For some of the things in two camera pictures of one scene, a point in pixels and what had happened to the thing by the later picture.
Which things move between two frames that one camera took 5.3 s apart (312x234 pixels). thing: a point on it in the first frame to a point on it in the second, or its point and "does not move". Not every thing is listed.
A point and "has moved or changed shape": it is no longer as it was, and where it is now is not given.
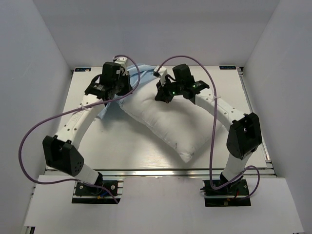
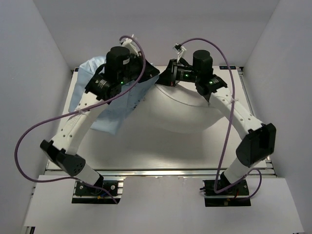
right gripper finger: (164, 93) to (166, 77)
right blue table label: (227, 67) does not move
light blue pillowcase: (133, 75) has moved or changed shape
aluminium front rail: (127, 172) does not move
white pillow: (186, 126) has moved or changed shape
